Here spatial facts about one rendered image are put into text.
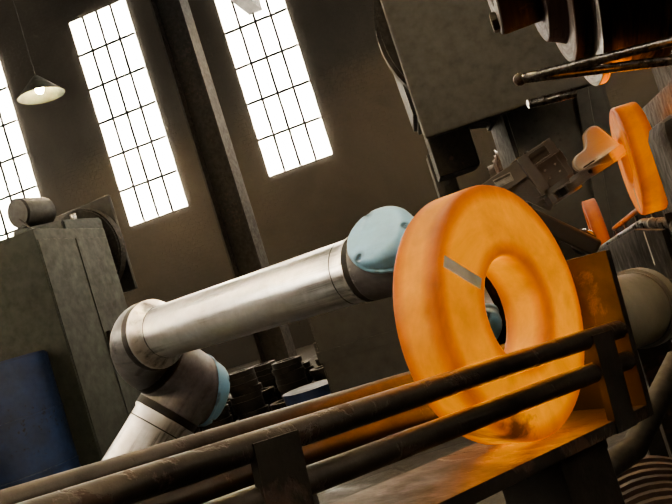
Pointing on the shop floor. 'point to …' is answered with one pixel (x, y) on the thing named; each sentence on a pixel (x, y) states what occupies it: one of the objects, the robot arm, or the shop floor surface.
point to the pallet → (264, 388)
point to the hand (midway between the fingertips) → (632, 145)
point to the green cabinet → (68, 325)
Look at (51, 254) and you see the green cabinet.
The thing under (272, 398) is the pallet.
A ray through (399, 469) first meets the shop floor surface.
